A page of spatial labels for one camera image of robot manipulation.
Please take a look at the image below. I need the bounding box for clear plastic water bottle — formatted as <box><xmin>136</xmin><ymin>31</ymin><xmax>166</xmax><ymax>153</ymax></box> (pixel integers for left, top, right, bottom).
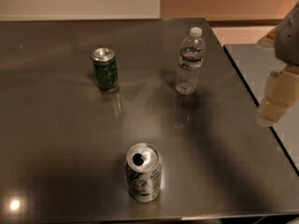
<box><xmin>175</xmin><ymin>27</ymin><xmax>206</xmax><ymax>95</ymax></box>

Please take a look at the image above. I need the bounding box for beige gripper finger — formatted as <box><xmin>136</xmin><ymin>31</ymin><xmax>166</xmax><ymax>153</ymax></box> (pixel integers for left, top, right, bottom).
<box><xmin>256</xmin><ymin>64</ymin><xmax>299</xmax><ymax>127</ymax></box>
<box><xmin>256</xmin><ymin>26</ymin><xmax>278</xmax><ymax>48</ymax></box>

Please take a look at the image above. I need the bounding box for white opened soda can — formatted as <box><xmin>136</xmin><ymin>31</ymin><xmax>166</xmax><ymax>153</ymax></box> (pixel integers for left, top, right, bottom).
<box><xmin>125</xmin><ymin>143</ymin><xmax>163</xmax><ymax>203</ymax></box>

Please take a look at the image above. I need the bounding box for green soda can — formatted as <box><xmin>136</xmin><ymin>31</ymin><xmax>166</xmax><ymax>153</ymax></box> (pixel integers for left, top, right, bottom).
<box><xmin>92</xmin><ymin>48</ymin><xmax>119</xmax><ymax>91</ymax></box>

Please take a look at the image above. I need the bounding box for grey side table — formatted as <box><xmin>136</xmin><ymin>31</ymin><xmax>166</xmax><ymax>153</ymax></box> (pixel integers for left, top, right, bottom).
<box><xmin>223</xmin><ymin>44</ymin><xmax>299</xmax><ymax>173</ymax></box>

